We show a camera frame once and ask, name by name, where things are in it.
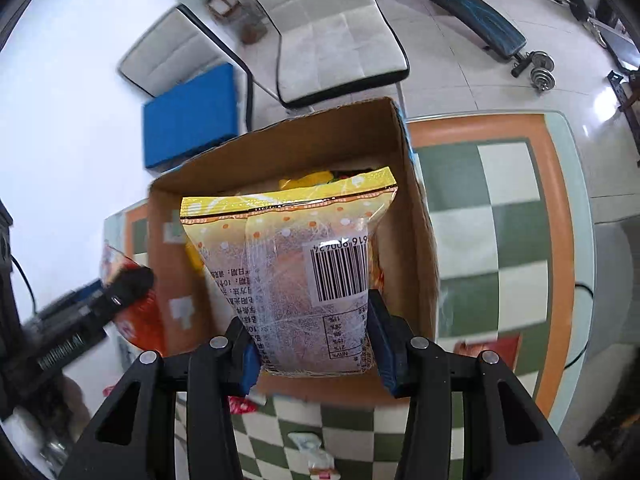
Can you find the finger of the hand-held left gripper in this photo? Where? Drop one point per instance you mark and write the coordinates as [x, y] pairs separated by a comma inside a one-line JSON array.
[[82, 295], [131, 281]]

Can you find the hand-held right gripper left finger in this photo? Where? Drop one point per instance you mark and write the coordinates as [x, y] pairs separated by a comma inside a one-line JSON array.
[[247, 365]]

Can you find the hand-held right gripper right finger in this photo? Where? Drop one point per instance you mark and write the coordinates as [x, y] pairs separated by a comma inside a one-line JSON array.
[[387, 360]]

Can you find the orange panda snack packet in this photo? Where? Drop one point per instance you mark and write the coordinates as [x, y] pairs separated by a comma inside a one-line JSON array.
[[137, 322]]

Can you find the clear yellow-edged bread packet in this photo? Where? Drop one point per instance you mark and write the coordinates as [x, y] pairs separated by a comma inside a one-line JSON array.
[[300, 260]]

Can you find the cardboard box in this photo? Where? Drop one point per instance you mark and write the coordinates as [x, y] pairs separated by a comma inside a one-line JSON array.
[[410, 240]]

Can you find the large yellow snack bag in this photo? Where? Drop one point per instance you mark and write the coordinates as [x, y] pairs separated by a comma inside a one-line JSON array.
[[305, 180]]

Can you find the brown red snack packet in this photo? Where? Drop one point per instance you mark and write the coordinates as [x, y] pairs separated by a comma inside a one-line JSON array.
[[487, 351]]

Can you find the clear nut snack packet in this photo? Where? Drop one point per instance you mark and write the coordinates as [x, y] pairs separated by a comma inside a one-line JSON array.
[[312, 455]]

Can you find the blue folded mat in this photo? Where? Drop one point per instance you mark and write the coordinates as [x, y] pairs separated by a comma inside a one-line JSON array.
[[192, 115]]

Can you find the white cushioned chair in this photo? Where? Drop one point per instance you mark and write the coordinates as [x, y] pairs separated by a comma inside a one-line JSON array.
[[325, 25], [172, 52]]

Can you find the brown wooden stool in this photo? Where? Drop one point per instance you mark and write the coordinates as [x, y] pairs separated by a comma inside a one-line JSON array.
[[222, 5]]

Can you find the chrome dumbbell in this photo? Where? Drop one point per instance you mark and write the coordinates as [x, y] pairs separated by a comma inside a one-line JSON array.
[[542, 72]]

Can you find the blue sit-up bench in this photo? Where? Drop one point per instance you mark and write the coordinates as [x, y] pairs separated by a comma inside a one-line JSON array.
[[460, 5]]

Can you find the black treadmill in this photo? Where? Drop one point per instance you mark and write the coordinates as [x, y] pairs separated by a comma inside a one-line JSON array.
[[615, 37]]

